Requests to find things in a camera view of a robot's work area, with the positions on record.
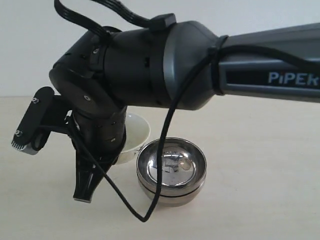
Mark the plain stainless steel bowl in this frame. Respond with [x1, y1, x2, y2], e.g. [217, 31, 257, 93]
[136, 174, 207, 207]

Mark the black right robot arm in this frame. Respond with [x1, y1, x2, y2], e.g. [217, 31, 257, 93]
[49, 21, 320, 170]

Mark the white ceramic bowl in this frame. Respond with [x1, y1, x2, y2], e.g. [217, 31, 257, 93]
[114, 112, 151, 165]

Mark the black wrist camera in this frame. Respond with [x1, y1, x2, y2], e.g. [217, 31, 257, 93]
[11, 86, 72, 155]

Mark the black flat ribbon cable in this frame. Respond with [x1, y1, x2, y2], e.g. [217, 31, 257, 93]
[53, 0, 177, 38]

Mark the black round cable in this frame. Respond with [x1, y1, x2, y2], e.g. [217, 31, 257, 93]
[37, 44, 320, 223]

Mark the patterned stainless steel bowl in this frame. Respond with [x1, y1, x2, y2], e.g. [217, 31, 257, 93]
[136, 137, 207, 197]

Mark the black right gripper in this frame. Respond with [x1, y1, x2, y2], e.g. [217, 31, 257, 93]
[71, 106, 128, 203]

